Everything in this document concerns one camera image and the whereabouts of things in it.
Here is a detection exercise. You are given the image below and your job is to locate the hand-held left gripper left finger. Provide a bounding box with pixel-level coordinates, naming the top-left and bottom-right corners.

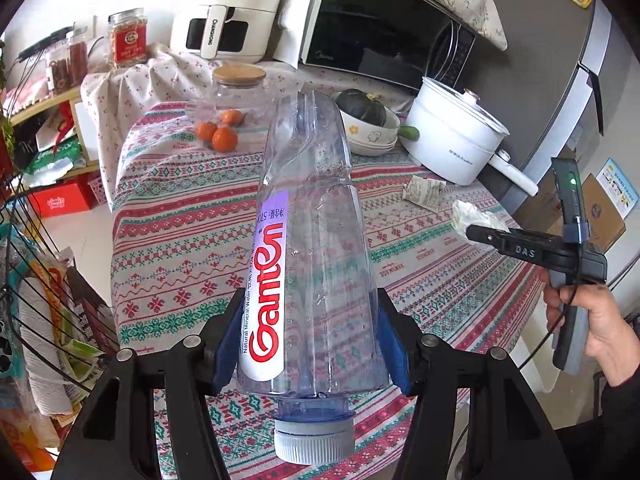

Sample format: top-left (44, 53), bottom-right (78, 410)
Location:
top-left (50, 287), bottom-right (246, 480)

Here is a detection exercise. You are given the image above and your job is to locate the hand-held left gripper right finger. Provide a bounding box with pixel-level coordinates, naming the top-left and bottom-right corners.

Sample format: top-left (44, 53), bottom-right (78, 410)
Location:
top-left (375, 287), bottom-right (573, 480)

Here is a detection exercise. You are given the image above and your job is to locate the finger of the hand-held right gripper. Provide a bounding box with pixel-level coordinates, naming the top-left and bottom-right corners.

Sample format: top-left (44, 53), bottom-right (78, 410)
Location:
top-left (465, 225), bottom-right (576, 273)

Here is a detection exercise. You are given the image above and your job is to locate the white tissue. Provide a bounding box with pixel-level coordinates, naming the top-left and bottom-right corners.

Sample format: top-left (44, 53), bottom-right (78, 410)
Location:
top-left (450, 200), bottom-right (511, 246)

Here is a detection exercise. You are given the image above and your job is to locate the clear plastic water bottle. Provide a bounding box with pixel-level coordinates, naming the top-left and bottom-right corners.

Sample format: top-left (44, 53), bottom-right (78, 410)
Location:
top-left (235, 91), bottom-right (391, 465)

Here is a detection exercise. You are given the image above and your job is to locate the person's right forearm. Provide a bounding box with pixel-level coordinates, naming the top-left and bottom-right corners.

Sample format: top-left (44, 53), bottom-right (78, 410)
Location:
top-left (597, 310), bottom-right (640, 461)

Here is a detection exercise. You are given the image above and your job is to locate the person's right hand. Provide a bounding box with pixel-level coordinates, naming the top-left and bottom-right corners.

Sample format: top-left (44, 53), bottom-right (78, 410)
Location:
top-left (537, 265), bottom-right (636, 386)

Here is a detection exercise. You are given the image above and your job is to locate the brown cardboard box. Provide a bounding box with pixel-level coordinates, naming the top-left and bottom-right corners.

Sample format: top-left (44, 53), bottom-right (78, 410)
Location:
top-left (580, 174), bottom-right (627, 251)

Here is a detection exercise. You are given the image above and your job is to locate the blue leaflet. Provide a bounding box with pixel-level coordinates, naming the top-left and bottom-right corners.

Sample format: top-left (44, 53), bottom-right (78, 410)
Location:
top-left (597, 157), bottom-right (635, 220)

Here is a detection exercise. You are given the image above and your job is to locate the crumpled paper receipt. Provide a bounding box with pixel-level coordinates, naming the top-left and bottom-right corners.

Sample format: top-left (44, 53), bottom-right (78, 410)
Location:
top-left (402, 176), bottom-right (446, 211)

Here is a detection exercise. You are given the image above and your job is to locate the white electric cooking pot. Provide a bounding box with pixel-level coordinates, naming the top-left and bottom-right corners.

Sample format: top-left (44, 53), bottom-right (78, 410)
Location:
top-left (399, 76), bottom-right (540, 196)

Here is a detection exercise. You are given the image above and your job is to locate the white cartoon print bowl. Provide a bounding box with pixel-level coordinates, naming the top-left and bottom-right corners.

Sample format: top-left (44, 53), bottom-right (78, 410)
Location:
top-left (347, 130), bottom-right (401, 157)

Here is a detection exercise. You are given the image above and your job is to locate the grey refrigerator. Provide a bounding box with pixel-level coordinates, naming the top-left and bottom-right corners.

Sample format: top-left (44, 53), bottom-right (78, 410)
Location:
top-left (450, 0), bottom-right (640, 291)

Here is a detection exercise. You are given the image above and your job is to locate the white flower print bowl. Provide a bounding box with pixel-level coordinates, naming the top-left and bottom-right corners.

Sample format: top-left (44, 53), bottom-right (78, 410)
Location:
top-left (336, 102), bottom-right (402, 145)

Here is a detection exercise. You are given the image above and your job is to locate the dark green squash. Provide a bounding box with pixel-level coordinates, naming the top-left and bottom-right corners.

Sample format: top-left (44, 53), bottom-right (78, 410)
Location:
top-left (335, 89), bottom-right (388, 127)

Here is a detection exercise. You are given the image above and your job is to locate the red box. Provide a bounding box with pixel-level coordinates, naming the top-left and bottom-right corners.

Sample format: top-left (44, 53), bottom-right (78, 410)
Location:
top-left (27, 180), bottom-right (95, 218)

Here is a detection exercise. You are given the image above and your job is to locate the glass jar with wooden lid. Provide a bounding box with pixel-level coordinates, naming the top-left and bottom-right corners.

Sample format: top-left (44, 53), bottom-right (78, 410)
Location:
top-left (186, 64), bottom-right (268, 126)

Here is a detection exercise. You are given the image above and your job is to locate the green packet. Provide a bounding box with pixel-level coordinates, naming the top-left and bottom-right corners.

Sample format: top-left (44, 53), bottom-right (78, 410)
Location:
top-left (25, 137), bottom-right (83, 176)

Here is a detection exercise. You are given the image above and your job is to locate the black microwave oven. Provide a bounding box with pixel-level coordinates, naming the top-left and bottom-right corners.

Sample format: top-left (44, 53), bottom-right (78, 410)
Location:
top-left (298, 0), bottom-right (478, 106)

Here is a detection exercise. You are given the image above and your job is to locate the white floral tablecloth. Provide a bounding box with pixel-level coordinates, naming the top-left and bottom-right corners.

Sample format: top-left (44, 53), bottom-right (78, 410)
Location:
top-left (80, 45), bottom-right (416, 211)

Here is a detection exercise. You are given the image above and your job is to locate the wooden shelf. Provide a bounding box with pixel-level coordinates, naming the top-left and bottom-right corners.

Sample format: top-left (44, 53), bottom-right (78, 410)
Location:
top-left (7, 85), bottom-right (101, 181)

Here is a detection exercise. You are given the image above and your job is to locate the red label jar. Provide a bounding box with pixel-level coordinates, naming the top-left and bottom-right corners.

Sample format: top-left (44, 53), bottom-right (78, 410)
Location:
top-left (107, 8), bottom-right (150, 70)

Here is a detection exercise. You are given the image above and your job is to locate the chili spice jar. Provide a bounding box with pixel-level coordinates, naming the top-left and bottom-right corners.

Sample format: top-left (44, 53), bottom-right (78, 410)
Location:
top-left (65, 27), bottom-right (90, 86)
top-left (45, 50), bottom-right (68, 96)

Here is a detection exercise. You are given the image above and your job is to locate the white air fryer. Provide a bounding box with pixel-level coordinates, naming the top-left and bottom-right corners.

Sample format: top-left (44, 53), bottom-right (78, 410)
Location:
top-left (170, 0), bottom-right (291, 65)

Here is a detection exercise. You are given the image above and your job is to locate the black cable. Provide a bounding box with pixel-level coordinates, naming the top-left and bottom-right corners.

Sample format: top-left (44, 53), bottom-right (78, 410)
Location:
top-left (515, 285), bottom-right (573, 376)

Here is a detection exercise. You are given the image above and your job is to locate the black wire rack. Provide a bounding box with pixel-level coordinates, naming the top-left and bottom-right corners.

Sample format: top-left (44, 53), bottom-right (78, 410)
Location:
top-left (0, 170), bottom-right (121, 411)

